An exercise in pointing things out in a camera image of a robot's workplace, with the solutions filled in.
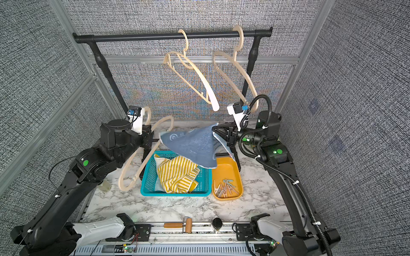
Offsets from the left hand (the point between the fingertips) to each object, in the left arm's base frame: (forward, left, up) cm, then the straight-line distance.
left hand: (152, 124), depth 61 cm
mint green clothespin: (-7, -32, -40) cm, 52 cm away
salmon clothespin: (-12, -29, -40) cm, 51 cm away
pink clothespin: (-13, -36, -41) cm, 56 cm away
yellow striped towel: (-6, -5, -32) cm, 33 cm away
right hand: (-4, -23, +2) cm, 24 cm away
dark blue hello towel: (-6, -18, -6) cm, 20 cm away
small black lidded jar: (-29, -24, -31) cm, 49 cm away
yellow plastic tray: (+1, -33, -41) cm, 53 cm away
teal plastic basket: (-4, -20, -41) cm, 45 cm away
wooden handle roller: (-28, -10, -40) cm, 50 cm away
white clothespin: (-12, -26, -40) cm, 49 cm away
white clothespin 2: (-14, -27, -39) cm, 50 cm away
